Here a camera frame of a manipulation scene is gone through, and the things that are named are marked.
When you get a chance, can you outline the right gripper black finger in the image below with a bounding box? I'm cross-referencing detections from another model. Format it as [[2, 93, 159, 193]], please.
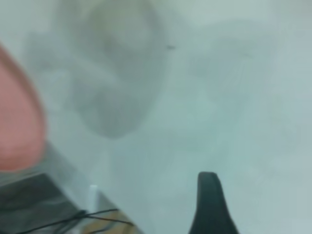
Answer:
[[189, 171, 241, 234]]

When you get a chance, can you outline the pink round plate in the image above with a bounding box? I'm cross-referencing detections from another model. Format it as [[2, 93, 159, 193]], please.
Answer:
[[0, 43, 48, 173]]

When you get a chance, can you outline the thin black cable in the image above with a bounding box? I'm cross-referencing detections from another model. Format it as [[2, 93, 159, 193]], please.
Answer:
[[81, 214, 135, 227], [23, 208, 120, 234]]

